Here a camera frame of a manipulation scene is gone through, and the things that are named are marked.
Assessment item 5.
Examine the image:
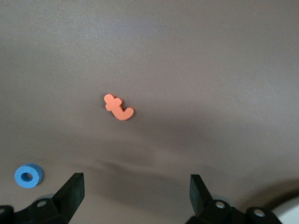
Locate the orange foam letter t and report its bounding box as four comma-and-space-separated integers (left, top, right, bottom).
104, 93, 135, 121

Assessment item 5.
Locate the blue foam letter o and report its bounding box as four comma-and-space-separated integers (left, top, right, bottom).
14, 162, 44, 188

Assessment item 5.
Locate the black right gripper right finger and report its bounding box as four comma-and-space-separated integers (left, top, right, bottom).
186, 174, 282, 224

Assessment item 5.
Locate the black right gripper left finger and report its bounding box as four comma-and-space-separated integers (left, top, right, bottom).
0, 172, 85, 224

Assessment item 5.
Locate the beige round plate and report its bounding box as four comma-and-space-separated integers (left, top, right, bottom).
268, 196, 299, 224

